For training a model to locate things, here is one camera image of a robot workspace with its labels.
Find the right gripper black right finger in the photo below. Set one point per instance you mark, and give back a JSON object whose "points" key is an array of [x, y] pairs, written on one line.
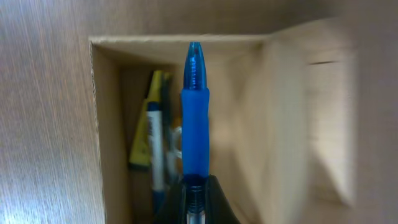
{"points": [[217, 207]]}

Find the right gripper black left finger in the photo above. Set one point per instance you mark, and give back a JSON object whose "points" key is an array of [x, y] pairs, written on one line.
{"points": [[173, 210]]}

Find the yellow highlighter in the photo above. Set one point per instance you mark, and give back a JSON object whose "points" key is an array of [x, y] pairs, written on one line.
{"points": [[139, 158]]}

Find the yellow tape roll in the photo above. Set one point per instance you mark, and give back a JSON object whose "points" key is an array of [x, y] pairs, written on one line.
{"points": [[176, 137]]}

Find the blue capped whiteboard marker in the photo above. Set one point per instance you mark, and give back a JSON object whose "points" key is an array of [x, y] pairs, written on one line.
{"points": [[155, 139]]}

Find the blue ballpoint pen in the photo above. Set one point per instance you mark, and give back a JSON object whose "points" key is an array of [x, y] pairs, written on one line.
{"points": [[195, 133]]}

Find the brown cardboard box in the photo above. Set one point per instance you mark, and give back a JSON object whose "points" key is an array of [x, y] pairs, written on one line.
{"points": [[281, 118]]}

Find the black ballpoint pen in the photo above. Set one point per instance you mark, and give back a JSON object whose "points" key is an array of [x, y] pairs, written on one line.
{"points": [[167, 127]]}

